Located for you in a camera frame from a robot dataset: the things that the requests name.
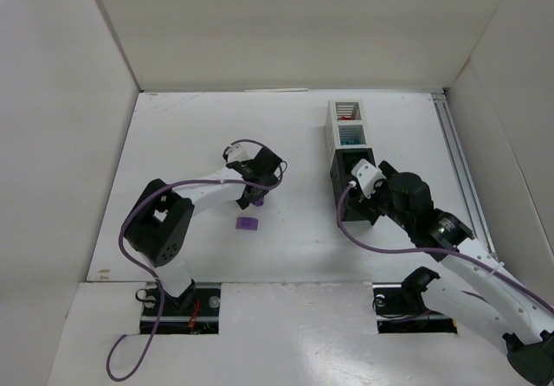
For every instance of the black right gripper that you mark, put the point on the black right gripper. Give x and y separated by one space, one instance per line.
361 204

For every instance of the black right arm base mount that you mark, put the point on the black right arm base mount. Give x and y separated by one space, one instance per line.
399 306

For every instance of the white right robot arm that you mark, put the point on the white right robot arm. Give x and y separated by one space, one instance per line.
503 311

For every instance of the black double-bin container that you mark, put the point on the black double-bin container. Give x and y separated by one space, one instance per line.
348 204

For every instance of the purple rounded lego brick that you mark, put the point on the purple rounded lego brick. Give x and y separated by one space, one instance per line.
246 223

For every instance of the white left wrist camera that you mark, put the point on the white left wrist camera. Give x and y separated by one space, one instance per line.
235 153

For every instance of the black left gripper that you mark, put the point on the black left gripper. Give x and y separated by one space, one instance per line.
252 189

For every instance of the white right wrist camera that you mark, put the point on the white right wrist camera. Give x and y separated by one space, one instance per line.
366 175

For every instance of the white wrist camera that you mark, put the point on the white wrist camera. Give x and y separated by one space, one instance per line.
366 175
235 153

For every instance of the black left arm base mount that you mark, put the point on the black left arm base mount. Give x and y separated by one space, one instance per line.
196 312

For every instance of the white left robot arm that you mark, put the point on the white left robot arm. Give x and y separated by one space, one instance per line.
154 231

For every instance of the white double-bin container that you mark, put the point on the white double-bin container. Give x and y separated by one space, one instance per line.
337 130

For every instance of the aluminium rail at table edge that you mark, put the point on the aluminium rail at table edge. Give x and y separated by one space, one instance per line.
462 173

